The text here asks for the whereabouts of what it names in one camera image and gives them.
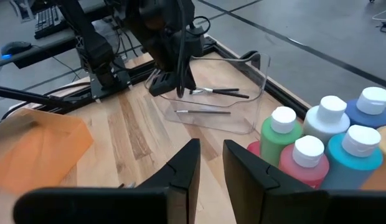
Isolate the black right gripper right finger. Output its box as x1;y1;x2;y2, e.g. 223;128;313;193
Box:
224;139;329;224

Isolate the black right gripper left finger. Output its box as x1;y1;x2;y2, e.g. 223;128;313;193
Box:
136;139;202;224

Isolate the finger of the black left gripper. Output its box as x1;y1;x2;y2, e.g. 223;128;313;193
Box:
183;67;197;92

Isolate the black paintbrush silver ferrule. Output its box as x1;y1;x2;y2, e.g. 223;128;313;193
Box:
191;89;250;100
189;87;240;95

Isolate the thin dark paintbrush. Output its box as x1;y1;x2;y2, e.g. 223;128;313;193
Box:
174;109;232;115

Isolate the pink paint bottle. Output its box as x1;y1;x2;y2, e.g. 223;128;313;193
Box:
278;135;330;189

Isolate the green paint bottle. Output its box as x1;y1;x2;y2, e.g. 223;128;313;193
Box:
260;106;303;167

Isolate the teal paint bottle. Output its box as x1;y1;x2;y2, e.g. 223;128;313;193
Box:
320;124;384;190

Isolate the white paint bottle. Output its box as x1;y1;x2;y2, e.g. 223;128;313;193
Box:
302;95;351;146

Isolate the yellow paint bottle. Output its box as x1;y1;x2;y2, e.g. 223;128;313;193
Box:
360;125;386;191

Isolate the blue paint bottle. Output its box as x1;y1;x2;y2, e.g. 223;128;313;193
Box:
345;86;386;130

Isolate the clear plastic bin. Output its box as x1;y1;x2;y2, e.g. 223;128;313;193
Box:
144;51;271;136

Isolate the grey desk surface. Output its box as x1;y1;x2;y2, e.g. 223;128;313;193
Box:
0;27;80;70

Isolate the black keyboard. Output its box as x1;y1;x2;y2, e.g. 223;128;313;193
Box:
34;5;69;40

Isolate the orange translucent plastic bin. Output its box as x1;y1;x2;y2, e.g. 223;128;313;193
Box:
0;108;95;197

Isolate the black computer mouse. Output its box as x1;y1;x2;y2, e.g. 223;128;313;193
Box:
0;41;33;60

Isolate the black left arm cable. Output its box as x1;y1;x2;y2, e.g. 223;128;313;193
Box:
176;0;212;99

